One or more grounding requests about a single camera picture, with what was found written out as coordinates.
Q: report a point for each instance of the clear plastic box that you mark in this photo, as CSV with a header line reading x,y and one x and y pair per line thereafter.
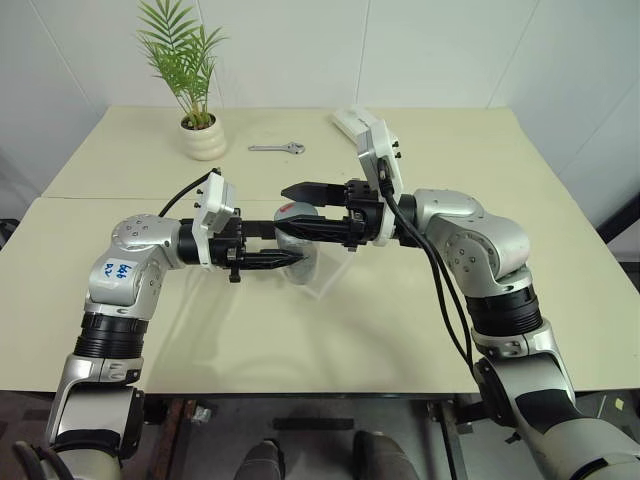
x,y
327,272

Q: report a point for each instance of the cream ribbed plant pot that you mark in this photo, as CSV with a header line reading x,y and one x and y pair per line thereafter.
x,y
203,137

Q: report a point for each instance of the silver adjustable wrench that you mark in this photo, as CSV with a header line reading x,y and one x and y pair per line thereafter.
x,y
277,147

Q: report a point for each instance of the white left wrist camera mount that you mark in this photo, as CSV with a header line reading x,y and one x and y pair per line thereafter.
x,y
216,202

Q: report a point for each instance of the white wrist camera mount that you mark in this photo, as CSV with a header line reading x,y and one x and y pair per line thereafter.
x,y
216,202
375,150

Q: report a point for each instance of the black bar under table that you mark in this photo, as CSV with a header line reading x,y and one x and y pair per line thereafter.
x,y
312,424

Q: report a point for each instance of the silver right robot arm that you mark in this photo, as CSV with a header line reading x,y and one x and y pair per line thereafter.
x,y
495,260

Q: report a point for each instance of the white flat device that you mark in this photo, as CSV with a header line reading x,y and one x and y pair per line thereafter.
x,y
350,120

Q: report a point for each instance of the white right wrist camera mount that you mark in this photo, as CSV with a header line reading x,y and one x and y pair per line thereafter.
x,y
375,150

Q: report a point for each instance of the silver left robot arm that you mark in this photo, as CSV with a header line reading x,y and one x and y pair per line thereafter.
x,y
115,280

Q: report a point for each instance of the grey jar lid red label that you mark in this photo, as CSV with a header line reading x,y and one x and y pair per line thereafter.
x,y
300,210

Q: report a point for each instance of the dark rounded shape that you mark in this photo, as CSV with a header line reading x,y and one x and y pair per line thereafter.
x,y
263,460
382,456

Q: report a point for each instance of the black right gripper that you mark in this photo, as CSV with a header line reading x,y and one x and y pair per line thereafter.
x,y
364,212

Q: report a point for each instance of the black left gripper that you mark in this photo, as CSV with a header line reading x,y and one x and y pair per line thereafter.
x,y
231,247

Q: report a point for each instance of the yellow sticky note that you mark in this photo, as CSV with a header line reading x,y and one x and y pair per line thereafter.
x,y
619,403

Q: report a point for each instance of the green palm plant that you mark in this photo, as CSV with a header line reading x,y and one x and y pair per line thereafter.
x,y
182,55

